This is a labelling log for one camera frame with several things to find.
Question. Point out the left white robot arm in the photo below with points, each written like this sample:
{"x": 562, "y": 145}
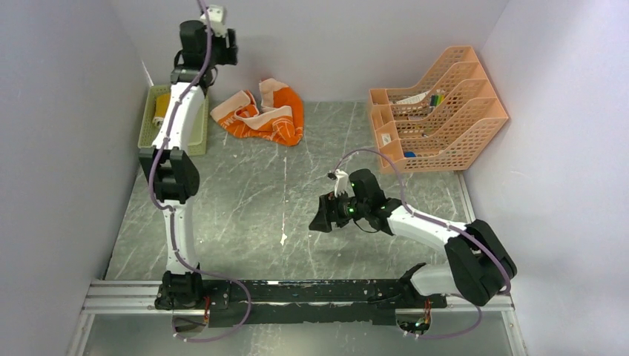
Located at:
{"x": 172, "y": 177}

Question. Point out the green plastic basket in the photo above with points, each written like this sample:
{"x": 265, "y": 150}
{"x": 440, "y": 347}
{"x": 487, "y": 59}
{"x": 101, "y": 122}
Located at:
{"x": 148, "y": 132}

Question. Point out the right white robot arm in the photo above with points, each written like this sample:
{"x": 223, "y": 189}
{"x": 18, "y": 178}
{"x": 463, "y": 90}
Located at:
{"x": 478, "y": 266}

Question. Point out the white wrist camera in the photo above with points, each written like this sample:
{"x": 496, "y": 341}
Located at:
{"x": 341, "y": 179}
{"x": 216, "y": 14}

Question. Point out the coloured pens in organizer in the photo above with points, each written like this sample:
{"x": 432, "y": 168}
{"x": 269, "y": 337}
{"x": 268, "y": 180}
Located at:
{"x": 437, "y": 98}

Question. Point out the brown yellow bear towel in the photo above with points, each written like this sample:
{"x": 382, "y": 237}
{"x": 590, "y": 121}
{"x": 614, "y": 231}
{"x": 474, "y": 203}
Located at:
{"x": 160, "y": 110}

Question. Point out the white paper in organizer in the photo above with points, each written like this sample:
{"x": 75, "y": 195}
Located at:
{"x": 412, "y": 99}

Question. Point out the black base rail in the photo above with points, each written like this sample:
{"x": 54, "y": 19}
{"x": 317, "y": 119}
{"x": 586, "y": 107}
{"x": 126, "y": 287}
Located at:
{"x": 198, "y": 304}

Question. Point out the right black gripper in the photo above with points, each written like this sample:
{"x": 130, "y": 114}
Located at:
{"x": 328, "y": 213}

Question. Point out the orange plastic file organizer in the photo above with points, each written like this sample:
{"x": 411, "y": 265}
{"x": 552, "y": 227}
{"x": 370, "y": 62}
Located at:
{"x": 413, "y": 138}

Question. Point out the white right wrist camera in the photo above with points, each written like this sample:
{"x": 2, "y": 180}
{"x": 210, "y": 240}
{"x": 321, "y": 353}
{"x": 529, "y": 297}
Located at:
{"x": 341, "y": 179}

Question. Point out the orange and cream towel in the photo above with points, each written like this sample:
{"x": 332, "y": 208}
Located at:
{"x": 279, "y": 117}

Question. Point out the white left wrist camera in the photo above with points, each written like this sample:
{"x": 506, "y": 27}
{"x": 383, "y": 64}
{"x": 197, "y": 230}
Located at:
{"x": 216, "y": 14}

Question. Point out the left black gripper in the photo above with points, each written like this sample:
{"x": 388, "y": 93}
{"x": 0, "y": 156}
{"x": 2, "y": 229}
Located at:
{"x": 230, "y": 55}

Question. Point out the aluminium frame rail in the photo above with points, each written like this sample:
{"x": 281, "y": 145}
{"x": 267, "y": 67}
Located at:
{"x": 139, "y": 296}

